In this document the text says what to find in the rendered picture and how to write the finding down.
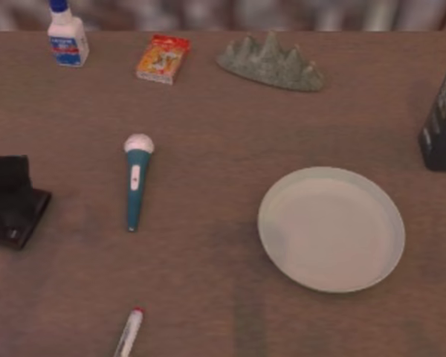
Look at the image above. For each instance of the white glue bottle blue cap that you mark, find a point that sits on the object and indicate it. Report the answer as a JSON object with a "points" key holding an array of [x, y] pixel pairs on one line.
{"points": [[67, 44]]}

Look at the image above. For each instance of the grey mountain-shaped stone holder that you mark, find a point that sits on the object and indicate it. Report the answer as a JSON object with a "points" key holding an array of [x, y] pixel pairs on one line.
{"points": [[271, 67]]}

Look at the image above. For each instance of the dark rectangular carton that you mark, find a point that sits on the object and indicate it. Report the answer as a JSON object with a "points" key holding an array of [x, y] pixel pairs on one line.
{"points": [[443, 122]]}

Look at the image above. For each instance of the white marker red cap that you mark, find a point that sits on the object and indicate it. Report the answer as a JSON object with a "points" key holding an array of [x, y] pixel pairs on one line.
{"points": [[129, 332]]}

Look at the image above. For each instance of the white round plate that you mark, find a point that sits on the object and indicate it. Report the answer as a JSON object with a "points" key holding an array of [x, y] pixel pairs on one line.
{"points": [[331, 230]]}

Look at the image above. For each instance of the orange card box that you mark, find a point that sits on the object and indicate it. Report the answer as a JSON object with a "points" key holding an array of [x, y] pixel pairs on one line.
{"points": [[163, 59]]}

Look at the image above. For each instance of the teal toy microphone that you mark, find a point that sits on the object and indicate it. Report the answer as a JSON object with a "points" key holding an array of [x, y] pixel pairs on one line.
{"points": [[134, 189]]}

